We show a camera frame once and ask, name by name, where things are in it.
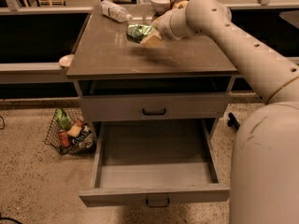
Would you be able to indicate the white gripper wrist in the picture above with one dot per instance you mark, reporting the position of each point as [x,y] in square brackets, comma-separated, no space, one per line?
[167,27]

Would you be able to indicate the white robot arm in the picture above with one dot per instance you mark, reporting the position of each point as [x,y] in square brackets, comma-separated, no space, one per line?
[264,185]

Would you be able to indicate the grey drawer cabinet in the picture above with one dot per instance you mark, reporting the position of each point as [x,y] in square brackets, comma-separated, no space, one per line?
[106,63]

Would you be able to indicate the closed grey top drawer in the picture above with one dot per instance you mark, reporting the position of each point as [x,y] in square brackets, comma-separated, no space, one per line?
[163,106]

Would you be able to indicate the open grey middle drawer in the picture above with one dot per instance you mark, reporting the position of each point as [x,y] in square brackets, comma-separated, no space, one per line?
[154,163]

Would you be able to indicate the red can in basket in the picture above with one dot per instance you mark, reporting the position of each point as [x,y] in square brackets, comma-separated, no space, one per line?
[63,137]

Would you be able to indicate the white ceramic bowl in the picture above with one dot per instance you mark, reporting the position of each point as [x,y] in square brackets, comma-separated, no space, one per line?
[160,6]

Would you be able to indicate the yellow chip bag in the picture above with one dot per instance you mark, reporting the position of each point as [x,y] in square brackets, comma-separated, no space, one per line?
[180,4]

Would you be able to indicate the clear plastic water bottle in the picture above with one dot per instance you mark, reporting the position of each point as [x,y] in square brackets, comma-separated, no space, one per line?
[115,12]

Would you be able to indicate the small round beige disc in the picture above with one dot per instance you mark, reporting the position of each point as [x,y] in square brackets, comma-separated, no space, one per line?
[66,60]

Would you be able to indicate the black wheeled stand base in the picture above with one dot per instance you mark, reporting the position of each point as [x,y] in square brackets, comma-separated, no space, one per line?
[232,121]

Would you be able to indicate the green chip bag in basket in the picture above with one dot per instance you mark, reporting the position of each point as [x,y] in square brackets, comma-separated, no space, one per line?
[62,119]

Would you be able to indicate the yellow packet in basket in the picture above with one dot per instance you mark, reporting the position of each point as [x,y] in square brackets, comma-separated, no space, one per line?
[76,128]

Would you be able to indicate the dark blue snack bag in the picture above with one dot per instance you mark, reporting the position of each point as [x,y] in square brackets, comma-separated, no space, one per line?
[84,139]

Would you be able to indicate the black wire basket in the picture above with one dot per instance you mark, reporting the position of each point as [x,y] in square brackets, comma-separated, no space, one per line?
[52,138]

